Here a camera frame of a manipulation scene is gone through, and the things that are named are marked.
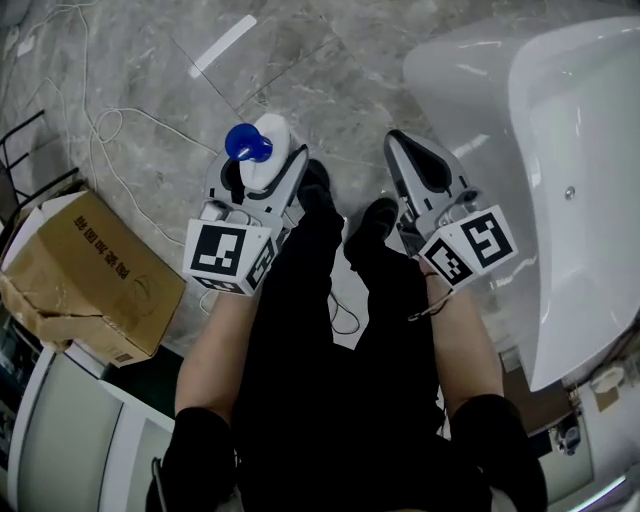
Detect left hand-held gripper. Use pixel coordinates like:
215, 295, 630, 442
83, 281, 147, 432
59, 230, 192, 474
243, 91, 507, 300
182, 143, 310, 297

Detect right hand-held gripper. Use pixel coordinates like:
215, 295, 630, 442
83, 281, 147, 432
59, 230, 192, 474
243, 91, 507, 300
383, 129, 519, 291

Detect white bottle with blue cap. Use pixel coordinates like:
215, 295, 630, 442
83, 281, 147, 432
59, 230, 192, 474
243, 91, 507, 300
224, 113, 293, 194

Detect white bathtub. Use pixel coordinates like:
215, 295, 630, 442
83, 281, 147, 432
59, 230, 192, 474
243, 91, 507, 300
402, 14, 640, 394

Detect person's left forearm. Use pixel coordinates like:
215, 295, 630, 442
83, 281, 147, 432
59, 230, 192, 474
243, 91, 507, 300
174, 288, 262, 426

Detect person's right forearm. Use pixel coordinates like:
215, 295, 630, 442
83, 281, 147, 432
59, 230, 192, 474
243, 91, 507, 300
423, 275, 504, 412

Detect person's left black shoe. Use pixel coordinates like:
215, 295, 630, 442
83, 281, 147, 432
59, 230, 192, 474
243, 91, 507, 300
294, 159, 334, 202

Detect person's black shoe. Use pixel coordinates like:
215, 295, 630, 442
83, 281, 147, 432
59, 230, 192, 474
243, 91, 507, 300
344, 197, 400, 252
294, 159, 334, 202

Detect person's right black shoe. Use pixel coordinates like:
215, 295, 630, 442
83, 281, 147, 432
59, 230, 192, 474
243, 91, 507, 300
344, 197, 400, 252

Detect large printed cardboard box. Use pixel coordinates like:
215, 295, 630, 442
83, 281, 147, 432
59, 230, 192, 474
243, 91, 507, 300
0, 188, 188, 369

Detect person's black trousers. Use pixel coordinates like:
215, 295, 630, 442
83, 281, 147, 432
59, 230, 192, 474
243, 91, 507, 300
233, 184, 454, 512

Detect black metal chair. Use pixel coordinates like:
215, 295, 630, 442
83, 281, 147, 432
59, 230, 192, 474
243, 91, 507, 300
0, 109, 81, 221

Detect person's black shirt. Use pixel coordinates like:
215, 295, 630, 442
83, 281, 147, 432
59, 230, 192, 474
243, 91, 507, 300
147, 393, 549, 512

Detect white framed glass panel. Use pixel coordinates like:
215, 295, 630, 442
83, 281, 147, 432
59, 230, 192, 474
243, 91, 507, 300
7, 344, 177, 512

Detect thin wires at wrist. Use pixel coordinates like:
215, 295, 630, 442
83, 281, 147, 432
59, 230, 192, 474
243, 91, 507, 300
407, 288, 459, 322

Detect white floor cable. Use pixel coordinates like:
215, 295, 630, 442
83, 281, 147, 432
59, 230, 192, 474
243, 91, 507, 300
0, 0, 227, 316

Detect thin black cable loop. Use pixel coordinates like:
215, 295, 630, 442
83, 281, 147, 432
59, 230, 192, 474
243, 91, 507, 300
327, 293, 362, 337

